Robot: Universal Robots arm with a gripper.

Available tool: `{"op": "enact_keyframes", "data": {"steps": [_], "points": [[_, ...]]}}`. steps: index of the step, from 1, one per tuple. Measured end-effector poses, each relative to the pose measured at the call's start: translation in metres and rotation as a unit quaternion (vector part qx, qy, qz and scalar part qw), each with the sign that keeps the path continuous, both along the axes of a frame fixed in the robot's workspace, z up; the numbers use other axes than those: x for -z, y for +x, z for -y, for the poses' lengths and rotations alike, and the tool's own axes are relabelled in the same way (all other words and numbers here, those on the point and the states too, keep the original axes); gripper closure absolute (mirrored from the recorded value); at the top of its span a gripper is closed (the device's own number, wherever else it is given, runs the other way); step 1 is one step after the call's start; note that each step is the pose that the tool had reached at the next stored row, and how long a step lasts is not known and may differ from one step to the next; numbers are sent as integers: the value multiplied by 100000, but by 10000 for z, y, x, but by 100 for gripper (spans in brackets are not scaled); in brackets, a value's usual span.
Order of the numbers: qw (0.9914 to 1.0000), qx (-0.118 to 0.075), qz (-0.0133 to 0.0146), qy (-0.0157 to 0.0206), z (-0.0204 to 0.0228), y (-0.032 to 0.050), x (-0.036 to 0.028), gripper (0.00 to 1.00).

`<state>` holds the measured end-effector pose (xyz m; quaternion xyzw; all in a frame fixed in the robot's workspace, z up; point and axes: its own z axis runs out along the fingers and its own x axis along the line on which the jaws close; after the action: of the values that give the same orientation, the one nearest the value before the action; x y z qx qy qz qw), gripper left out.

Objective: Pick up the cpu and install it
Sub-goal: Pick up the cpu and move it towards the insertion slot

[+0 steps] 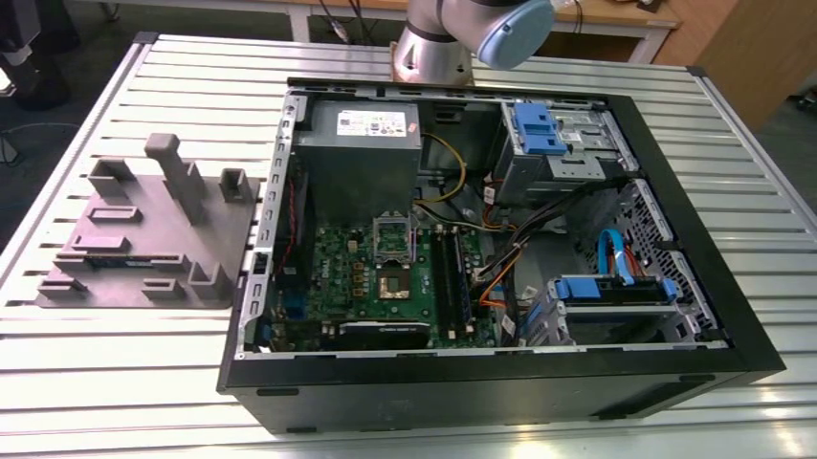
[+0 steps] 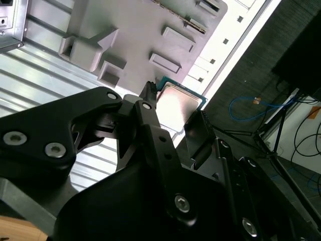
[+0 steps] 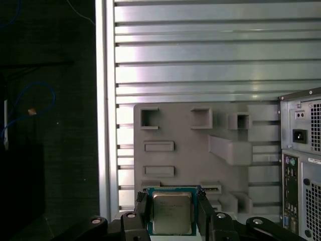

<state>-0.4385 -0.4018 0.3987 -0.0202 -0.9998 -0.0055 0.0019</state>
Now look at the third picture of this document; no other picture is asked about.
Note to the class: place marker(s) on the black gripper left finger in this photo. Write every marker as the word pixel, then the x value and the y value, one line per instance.
pixel 133 228

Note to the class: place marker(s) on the silver CPU green edge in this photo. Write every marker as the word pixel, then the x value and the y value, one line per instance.
pixel 171 213

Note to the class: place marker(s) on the dark RAM stick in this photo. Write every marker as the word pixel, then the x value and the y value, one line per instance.
pixel 208 188

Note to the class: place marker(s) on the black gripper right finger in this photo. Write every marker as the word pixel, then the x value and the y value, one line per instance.
pixel 225 228

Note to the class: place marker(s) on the grey power supply unit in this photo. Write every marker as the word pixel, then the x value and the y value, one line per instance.
pixel 301 123

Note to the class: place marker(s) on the grey parts rack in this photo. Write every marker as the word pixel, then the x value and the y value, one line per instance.
pixel 185 155

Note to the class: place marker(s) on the black PC case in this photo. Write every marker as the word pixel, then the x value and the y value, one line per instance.
pixel 296 160

